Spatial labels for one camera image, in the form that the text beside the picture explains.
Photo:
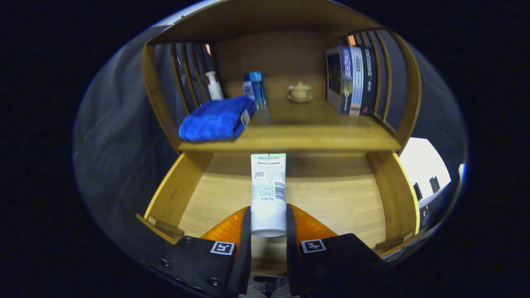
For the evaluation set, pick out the black book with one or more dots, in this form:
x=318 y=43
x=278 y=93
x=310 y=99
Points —
x=367 y=78

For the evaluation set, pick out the beige lidded teacup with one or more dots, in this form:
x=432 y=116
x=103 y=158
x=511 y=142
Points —
x=300 y=91

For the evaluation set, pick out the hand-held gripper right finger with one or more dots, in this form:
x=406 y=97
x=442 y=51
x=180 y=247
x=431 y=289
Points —
x=290 y=256

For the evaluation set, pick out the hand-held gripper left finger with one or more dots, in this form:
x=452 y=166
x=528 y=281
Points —
x=247 y=256

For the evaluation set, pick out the white and blue book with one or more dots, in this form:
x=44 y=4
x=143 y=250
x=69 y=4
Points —
x=357 y=82

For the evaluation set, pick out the white wall shelf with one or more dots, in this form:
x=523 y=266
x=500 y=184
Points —
x=461 y=171

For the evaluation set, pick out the black backdrop cloth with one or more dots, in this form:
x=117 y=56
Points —
x=120 y=157

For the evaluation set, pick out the blue folded towel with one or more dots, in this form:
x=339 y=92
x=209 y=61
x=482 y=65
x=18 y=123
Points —
x=211 y=122

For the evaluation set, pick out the white side cabinet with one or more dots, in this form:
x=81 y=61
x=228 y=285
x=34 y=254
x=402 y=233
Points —
x=418 y=165

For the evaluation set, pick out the light blue glass bottle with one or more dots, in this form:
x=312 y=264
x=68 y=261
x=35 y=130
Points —
x=257 y=89

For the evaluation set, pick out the small white bottle blue cap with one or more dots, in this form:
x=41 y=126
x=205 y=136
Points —
x=247 y=89

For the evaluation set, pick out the dark blue book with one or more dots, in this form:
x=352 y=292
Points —
x=335 y=78

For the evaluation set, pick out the beige saucer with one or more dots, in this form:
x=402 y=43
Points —
x=300 y=100

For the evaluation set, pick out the wooden drawer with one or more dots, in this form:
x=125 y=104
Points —
x=331 y=203

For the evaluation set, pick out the wooden countertop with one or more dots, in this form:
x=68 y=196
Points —
x=314 y=132

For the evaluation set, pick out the white pump bottle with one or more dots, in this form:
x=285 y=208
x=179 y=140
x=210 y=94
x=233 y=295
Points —
x=214 y=89

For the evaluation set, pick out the white tube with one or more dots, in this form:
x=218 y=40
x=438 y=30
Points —
x=268 y=186

